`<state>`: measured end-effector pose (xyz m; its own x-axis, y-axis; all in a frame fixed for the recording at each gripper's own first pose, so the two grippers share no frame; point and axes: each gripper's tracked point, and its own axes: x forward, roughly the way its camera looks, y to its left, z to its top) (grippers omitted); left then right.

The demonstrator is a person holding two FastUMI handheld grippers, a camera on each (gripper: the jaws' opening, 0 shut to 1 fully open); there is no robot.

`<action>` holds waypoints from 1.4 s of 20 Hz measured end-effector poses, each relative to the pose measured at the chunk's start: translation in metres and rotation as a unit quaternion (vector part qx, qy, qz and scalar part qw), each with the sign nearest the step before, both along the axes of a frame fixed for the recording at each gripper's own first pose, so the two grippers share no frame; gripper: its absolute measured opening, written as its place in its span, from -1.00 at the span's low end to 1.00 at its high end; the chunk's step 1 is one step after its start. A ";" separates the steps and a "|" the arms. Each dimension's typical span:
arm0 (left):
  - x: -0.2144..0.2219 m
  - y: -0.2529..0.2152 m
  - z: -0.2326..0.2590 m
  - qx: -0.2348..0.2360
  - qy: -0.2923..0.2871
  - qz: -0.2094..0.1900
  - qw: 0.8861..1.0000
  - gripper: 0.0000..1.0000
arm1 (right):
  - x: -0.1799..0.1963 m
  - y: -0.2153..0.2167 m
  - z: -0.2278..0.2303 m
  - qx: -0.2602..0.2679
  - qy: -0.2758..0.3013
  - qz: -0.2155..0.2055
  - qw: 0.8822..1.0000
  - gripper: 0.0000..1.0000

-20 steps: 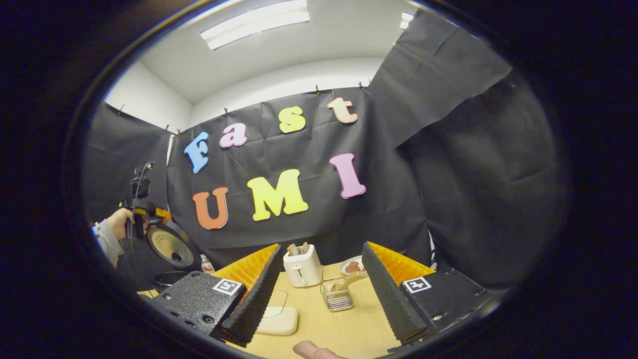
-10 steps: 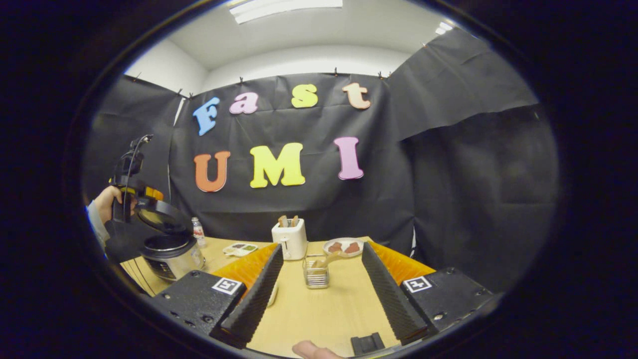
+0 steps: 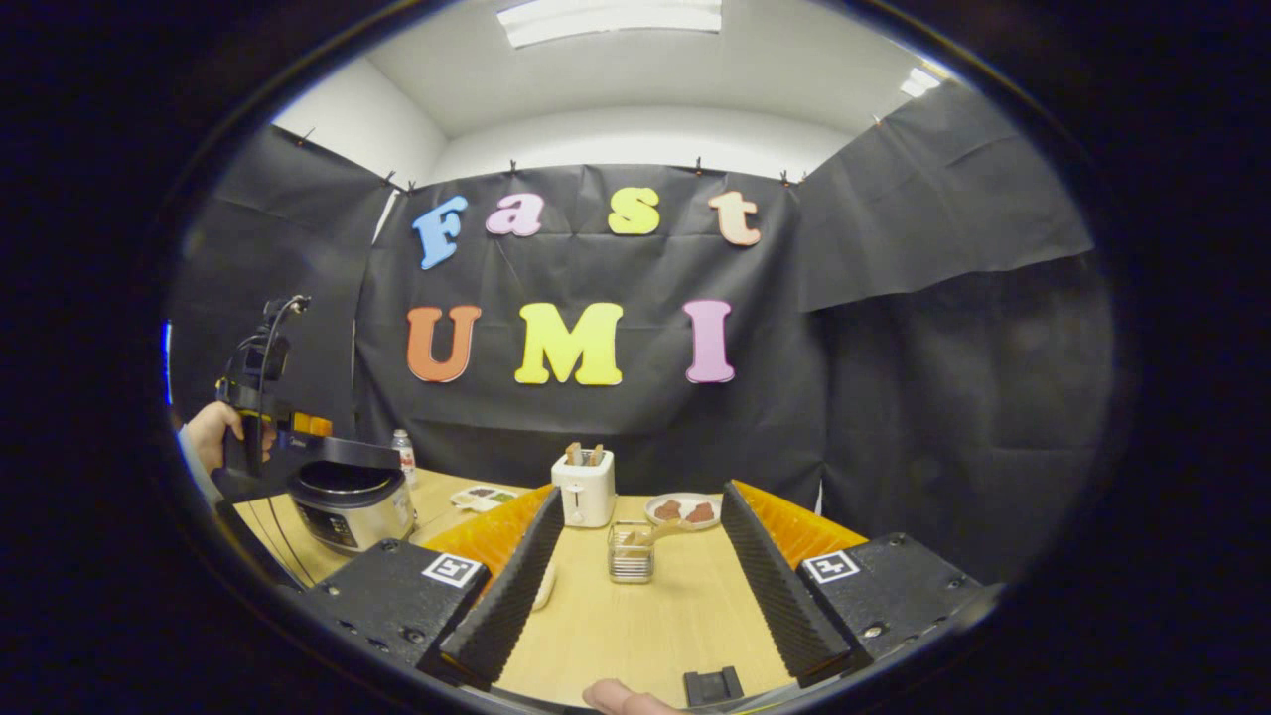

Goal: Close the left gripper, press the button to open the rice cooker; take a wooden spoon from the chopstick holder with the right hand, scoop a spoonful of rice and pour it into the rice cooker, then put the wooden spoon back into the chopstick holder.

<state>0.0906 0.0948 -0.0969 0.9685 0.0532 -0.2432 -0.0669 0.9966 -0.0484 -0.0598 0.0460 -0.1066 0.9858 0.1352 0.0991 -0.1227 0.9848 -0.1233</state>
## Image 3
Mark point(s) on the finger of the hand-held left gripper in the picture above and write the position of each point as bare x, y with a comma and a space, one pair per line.
313, 425

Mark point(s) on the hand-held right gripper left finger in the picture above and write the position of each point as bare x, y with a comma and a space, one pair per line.
511, 596

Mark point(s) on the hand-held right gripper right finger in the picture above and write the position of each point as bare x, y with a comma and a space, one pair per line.
770, 586

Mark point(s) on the black silver rice cooker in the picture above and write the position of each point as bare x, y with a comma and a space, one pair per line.
353, 506

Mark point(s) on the wooden spoon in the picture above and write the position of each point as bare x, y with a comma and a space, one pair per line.
660, 531

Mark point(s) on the clear chopstick holder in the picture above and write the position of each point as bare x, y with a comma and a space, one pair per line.
632, 561

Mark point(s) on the small clear bottle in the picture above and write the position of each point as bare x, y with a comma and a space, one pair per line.
404, 462

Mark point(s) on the brown meat piece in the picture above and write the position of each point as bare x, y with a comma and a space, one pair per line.
701, 513
668, 510

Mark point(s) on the white divided sauce dish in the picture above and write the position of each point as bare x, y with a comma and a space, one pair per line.
482, 497

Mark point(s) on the small black block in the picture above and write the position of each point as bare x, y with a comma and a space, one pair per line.
713, 687

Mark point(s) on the white toaster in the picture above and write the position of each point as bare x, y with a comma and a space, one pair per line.
586, 497

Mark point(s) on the white plate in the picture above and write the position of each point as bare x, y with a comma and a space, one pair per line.
683, 497

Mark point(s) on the black backdrop cloth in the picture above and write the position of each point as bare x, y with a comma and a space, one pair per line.
943, 377

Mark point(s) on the ceiling light panel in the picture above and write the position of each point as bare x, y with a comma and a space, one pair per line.
611, 20
919, 81

